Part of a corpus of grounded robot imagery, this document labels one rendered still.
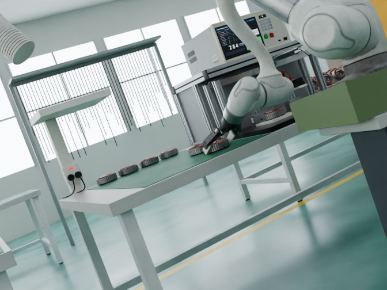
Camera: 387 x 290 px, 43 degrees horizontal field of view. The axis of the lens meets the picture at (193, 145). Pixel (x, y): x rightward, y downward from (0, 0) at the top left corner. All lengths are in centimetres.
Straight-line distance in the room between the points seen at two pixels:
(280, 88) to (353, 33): 55
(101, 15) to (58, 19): 77
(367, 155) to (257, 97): 46
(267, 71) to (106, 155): 685
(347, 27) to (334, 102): 24
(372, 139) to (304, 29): 46
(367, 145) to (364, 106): 24
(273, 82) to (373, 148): 49
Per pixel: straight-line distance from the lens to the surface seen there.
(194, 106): 259
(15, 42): 280
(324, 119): 165
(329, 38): 146
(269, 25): 266
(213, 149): 211
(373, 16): 170
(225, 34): 250
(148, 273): 185
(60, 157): 266
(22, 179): 839
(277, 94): 196
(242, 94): 185
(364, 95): 154
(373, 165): 176
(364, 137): 174
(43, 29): 886
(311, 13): 149
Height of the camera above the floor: 96
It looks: 4 degrees down
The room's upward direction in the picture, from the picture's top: 20 degrees counter-clockwise
